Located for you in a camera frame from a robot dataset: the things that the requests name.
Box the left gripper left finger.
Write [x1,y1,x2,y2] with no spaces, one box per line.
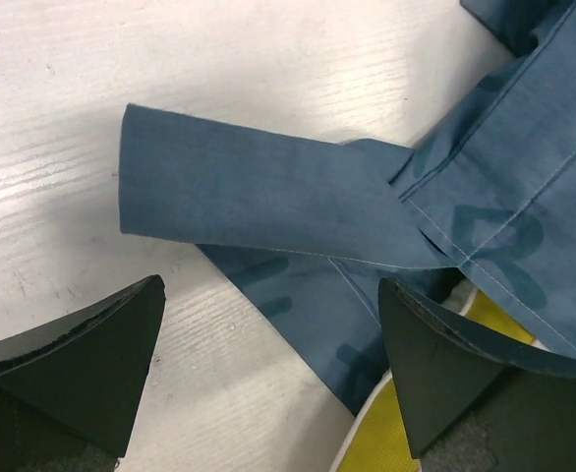
[0,275,165,471]

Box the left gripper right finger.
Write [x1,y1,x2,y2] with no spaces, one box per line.
[378,278,576,471]

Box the white pillow with yellow edge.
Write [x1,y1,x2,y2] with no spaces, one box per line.
[333,281,549,471]

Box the blue cartoon print pillowcase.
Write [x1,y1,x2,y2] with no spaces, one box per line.
[119,1,576,412]

